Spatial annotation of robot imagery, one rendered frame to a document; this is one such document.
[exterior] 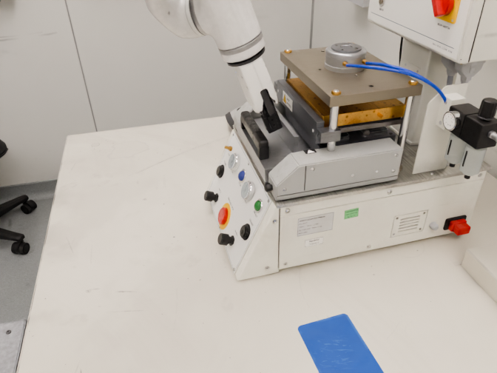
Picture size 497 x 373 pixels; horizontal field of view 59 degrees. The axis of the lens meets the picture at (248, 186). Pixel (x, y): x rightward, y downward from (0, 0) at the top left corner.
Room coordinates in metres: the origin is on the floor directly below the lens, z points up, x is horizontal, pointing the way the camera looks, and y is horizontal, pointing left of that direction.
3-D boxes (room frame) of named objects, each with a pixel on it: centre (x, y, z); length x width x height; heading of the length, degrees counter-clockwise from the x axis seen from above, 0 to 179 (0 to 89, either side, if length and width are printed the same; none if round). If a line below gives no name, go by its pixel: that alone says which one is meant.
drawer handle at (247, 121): (0.81, -0.01, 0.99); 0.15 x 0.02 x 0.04; 14
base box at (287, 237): (0.83, -0.19, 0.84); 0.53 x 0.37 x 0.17; 104
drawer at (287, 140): (0.84, -0.15, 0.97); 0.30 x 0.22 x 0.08; 104
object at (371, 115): (0.84, -0.20, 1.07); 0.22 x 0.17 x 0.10; 14
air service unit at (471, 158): (0.67, -0.38, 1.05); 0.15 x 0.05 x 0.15; 14
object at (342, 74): (0.84, -0.23, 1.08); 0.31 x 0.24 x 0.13; 14
